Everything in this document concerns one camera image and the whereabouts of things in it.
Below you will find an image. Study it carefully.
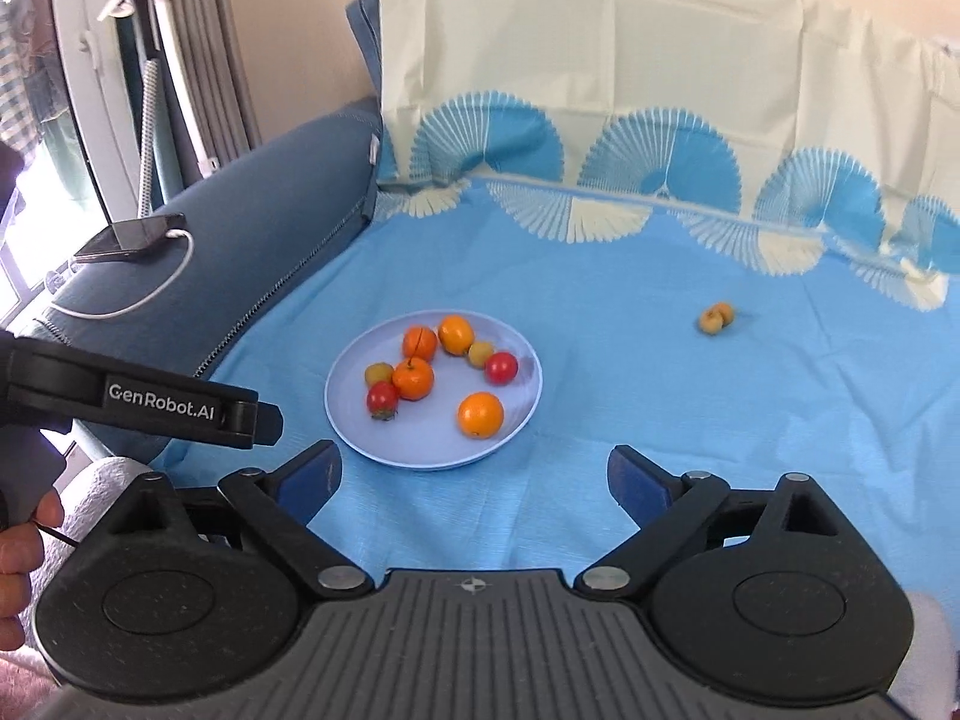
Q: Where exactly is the person's left hand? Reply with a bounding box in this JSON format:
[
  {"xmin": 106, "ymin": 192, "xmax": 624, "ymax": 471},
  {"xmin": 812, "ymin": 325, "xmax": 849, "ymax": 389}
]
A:
[{"xmin": 0, "ymin": 487, "xmax": 66, "ymax": 652}]

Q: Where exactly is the blue fan-print bedsheet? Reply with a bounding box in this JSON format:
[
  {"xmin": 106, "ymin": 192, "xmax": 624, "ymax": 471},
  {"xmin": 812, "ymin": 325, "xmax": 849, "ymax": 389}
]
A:
[{"xmin": 146, "ymin": 0, "xmax": 960, "ymax": 593}]

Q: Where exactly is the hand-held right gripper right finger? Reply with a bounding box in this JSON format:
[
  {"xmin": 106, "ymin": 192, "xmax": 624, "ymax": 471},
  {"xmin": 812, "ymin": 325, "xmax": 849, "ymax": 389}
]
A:
[{"xmin": 574, "ymin": 444, "xmax": 875, "ymax": 601}]

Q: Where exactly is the white window frame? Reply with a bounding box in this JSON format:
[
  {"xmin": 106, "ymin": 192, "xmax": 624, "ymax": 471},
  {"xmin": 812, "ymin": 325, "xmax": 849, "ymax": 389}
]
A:
[{"xmin": 45, "ymin": 0, "xmax": 151, "ymax": 227}]

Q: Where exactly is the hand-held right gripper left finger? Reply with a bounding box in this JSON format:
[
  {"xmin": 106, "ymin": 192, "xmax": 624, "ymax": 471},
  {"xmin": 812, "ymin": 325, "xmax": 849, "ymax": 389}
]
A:
[{"xmin": 112, "ymin": 439, "xmax": 374, "ymax": 601}]

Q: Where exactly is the grey curtain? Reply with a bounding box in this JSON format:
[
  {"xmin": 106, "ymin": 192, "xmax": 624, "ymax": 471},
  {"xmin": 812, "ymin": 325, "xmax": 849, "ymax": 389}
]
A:
[{"xmin": 159, "ymin": 0, "xmax": 260, "ymax": 182}]

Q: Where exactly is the dark blue zippered cushion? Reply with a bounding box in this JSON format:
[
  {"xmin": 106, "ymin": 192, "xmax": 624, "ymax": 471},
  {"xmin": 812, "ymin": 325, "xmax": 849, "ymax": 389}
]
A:
[{"xmin": 15, "ymin": 97, "xmax": 385, "ymax": 466}]

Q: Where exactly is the blue pillow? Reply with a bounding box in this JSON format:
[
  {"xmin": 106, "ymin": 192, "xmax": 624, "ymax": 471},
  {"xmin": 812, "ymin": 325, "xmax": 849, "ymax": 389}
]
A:
[{"xmin": 345, "ymin": 0, "xmax": 388, "ymax": 121}]

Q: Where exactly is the orange with dark stem mark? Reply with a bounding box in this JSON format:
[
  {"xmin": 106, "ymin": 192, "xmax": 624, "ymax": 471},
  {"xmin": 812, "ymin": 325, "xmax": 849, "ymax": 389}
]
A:
[{"xmin": 391, "ymin": 357, "xmax": 436, "ymax": 401}]

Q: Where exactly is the black phone with white cable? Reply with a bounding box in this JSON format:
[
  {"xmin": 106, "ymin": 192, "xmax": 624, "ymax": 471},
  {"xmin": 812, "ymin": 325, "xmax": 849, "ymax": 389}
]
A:
[{"xmin": 49, "ymin": 227, "xmax": 196, "ymax": 320}]

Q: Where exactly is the pale blue plate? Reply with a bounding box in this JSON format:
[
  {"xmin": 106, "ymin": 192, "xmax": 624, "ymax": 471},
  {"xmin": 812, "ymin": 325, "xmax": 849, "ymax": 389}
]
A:
[{"xmin": 324, "ymin": 309, "xmax": 544, "ymax": 472}]

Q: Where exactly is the white fuzzy cloth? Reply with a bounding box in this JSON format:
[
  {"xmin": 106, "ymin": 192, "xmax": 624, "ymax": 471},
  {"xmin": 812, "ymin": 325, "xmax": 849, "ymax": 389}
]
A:
[
  {"xmin": 896, "ymin": 589, "xmax": 960, "ymax": 720},
  {"xmin": 15, "ymin": 454, "xmax": 155, "ymax": 661}
]

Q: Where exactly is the black smartphone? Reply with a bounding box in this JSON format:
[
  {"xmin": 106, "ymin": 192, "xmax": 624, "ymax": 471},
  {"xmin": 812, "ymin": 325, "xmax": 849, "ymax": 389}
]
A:
[{"xmin": 73, "ymin": 214, "xmax": 187, "ymax": 265}]

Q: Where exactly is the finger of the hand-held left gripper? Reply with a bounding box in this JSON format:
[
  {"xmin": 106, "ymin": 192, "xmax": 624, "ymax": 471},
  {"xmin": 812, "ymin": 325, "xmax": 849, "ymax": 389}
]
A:
[{"xmin": 240, "ymin": 403, "xmax": 284, "ymax": 451}]

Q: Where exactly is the white gooseneck holder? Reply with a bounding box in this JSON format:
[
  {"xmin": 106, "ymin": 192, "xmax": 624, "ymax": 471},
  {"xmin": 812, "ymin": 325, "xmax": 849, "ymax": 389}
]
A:
[{"xmin": 135, "ymin": 58, "xmax": 163, "ymax": 215}]

